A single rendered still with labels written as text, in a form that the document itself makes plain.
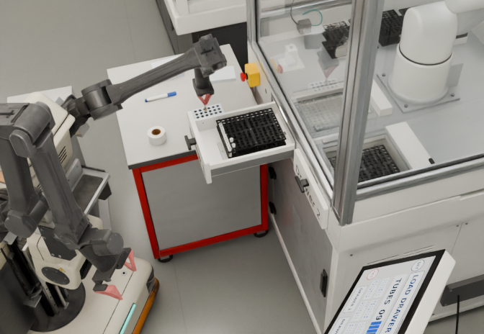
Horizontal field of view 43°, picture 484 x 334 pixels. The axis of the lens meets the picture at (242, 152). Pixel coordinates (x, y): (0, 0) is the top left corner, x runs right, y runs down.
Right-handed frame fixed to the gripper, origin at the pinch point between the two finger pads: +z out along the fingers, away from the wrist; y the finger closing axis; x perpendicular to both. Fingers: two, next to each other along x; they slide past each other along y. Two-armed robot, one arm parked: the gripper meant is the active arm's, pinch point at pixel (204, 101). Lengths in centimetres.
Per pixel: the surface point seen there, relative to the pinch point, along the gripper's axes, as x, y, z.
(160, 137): 20.8, -8.2, 5.3
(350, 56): -23, -75, -71
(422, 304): -22, -125, -34
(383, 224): -38, -82, -4
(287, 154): -20.9, -39.1, -0.6
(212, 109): -2.9, 0.2, 5.3
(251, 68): -22.1, 6.4, -6.0
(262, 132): -14.6, -29.3, -4.8
